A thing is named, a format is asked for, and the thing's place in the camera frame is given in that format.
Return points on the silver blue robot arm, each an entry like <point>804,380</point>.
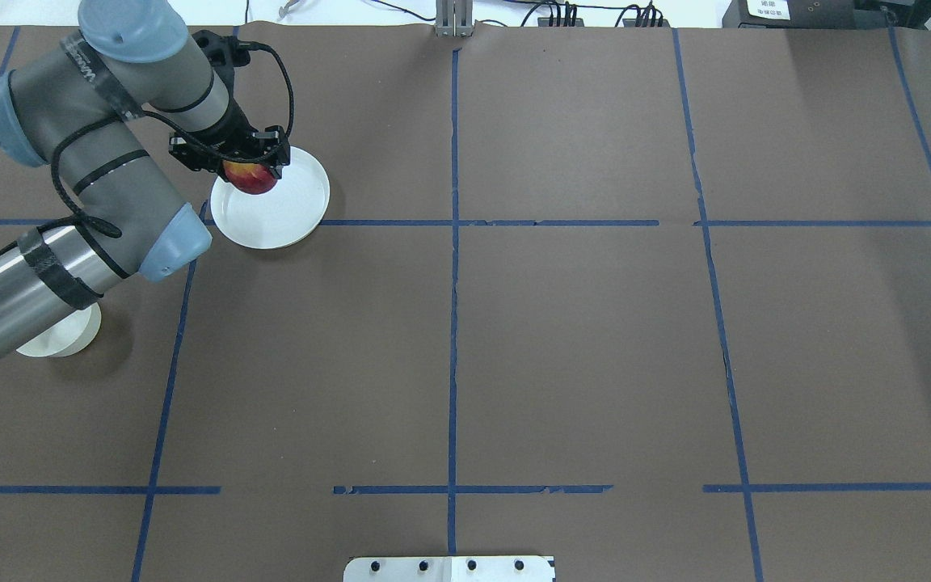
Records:
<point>70,111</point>

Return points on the aluminium frame post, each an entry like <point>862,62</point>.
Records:
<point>454,18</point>

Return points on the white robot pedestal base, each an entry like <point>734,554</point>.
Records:
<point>452,568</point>

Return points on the brown paper table cover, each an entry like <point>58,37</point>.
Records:
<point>654,303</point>

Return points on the black orange connector strip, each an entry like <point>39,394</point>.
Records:
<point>564,14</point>

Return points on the white plate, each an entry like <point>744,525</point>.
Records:
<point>289,212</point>

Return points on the black computer box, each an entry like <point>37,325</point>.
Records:
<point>840,15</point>

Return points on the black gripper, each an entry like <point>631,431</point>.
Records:
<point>236,137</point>

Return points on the small white bowl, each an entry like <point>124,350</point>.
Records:
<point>67,337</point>

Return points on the red yellow apple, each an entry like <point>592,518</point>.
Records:
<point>250,178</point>

